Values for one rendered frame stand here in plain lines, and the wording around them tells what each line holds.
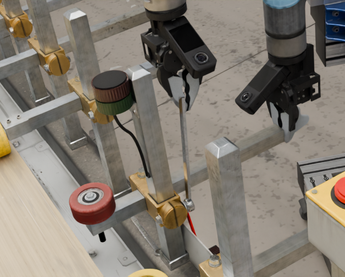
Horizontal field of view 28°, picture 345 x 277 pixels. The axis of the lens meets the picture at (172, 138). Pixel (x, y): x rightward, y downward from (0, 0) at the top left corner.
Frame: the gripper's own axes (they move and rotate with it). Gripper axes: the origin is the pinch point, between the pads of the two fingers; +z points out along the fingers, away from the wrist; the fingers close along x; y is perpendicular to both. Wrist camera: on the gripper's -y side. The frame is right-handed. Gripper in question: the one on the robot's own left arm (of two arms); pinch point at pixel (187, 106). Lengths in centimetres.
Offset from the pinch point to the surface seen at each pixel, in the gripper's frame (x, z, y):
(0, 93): 17, 37, 97
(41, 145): 16, 36, 61
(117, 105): 16.2, -12.1, -8.6
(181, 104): 2.4, -2.9, -2.6
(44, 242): 33.7, 8.5, -6.7
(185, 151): 4.6, 4.7, -5.8
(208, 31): -110, 99, 189
